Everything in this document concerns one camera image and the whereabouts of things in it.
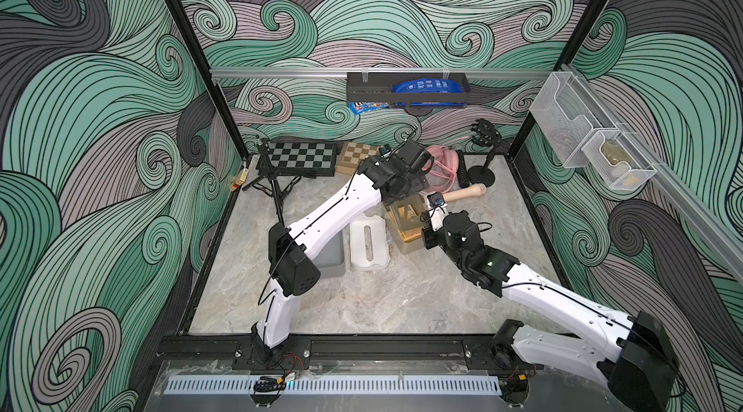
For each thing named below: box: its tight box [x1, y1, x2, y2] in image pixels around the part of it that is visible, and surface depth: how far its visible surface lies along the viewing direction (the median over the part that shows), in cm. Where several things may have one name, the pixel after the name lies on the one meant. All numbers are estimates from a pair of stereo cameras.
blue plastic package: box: [391, 78, 463, 94], surface depth 94 cm
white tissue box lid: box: [349, 212, 390, 271], surface depth 95 cm
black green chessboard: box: [267, 142, 337, 179], surface depth 120 cm
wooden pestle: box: [442, 183, 487, 203], surface depth 108 cm
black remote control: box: [455, 148, 470, 189], surface depth 112 cm
